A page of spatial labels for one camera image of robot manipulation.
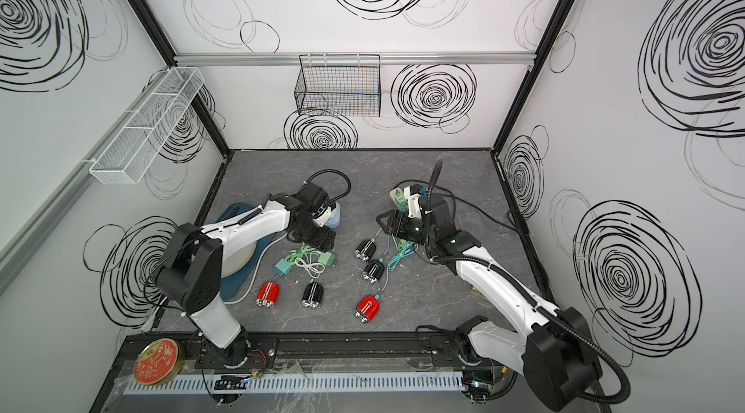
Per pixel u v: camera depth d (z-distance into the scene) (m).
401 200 0.96
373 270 0.85
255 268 0.89
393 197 1.03
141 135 0.77
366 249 0.89
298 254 0.88
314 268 0.87
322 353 0.75
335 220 0.94
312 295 0.81
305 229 0.74
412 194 0.73
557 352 0.39
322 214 0.78
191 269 0.46
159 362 0.69
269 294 0.81
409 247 0.89
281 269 0.86
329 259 0.88
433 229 0.61
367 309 0.78
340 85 1.24
